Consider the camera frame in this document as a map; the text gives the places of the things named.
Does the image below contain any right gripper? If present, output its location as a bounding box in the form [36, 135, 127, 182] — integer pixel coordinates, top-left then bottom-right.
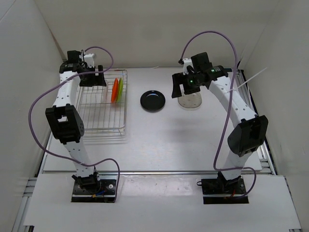
[172, 71, 204, 99]

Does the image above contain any clear speckled plate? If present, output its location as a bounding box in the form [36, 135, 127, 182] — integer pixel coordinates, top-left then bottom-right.
[178, 92, 202, 109]

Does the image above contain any black plate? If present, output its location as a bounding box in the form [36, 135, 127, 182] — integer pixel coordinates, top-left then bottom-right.
[140, 90, 166, 113]

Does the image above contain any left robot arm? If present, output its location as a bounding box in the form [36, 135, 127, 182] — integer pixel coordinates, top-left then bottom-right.
[45, 50, 107, 194]

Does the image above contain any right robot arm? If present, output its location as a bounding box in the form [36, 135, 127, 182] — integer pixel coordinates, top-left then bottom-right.
[171, 52, 268, 193]

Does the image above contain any orange plate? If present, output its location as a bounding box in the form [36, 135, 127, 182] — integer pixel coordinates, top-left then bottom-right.
[111, 78, 119, 103]

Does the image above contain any green plate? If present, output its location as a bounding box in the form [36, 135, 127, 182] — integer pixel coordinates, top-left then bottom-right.
[117, 78, 124, 102]

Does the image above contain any wire dish rack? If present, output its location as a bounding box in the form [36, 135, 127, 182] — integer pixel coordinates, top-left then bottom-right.
[76, 69, 127, 145]

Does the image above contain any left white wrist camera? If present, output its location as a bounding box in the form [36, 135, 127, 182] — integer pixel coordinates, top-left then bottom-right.
[81, 51, 96, 69]

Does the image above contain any white cable tie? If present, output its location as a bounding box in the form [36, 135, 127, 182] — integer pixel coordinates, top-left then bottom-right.
[229, 67, 268, 92]

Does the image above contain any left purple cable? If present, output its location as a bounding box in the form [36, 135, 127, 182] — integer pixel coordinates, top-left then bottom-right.
[28, 46, 121, 203]

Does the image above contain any aluminium rail front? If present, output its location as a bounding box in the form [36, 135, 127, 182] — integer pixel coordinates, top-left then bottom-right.
[42, 171, 217, 175]

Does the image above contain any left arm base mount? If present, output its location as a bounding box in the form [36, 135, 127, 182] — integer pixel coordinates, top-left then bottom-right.
[71, 173, 118, 203]

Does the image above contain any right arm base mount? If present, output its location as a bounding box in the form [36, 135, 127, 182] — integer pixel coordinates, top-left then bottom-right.
[197, 172, 249, 204]

